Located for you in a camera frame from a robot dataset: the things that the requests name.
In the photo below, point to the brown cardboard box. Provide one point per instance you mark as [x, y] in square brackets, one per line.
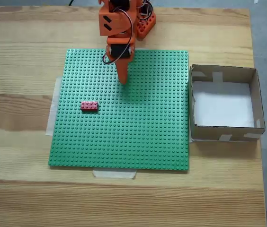
[228, 134]

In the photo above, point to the masking tape strip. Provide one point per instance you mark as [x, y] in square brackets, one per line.
[114, 174]
[52, 113]

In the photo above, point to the white paper sheet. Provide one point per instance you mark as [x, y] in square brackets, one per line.
[221, 106]

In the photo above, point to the green lego baseplate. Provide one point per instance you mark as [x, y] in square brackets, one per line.
[124, 130]

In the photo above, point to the red lego block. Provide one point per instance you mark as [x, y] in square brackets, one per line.
[89, 106]

